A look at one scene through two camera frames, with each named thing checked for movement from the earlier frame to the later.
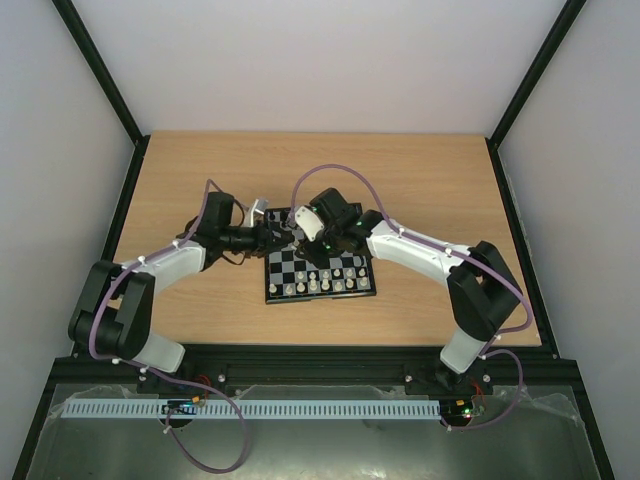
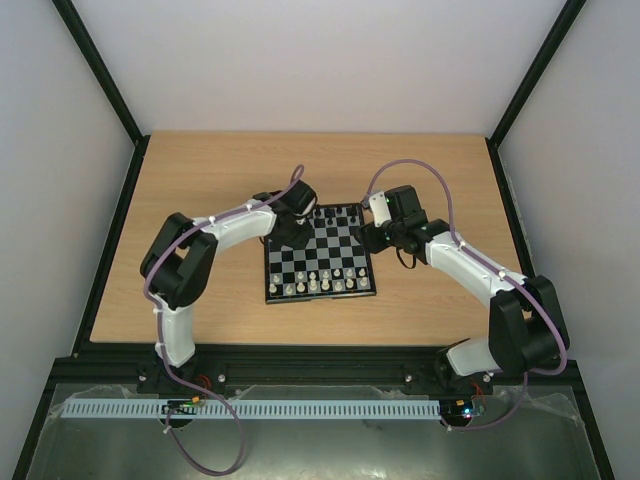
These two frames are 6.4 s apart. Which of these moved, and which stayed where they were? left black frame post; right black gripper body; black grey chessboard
Moved: right black gripper body
Stayed: black grey chessboard; left black frame post
